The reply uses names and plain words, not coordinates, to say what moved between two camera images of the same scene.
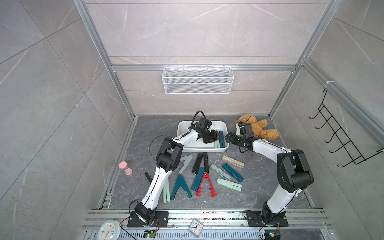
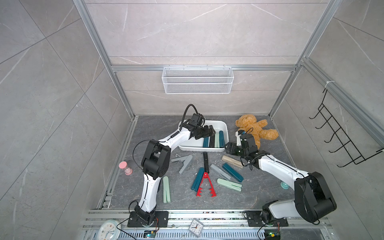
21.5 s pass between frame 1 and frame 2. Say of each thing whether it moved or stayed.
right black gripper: moved
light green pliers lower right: stayed
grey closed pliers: stayed
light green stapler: stayed
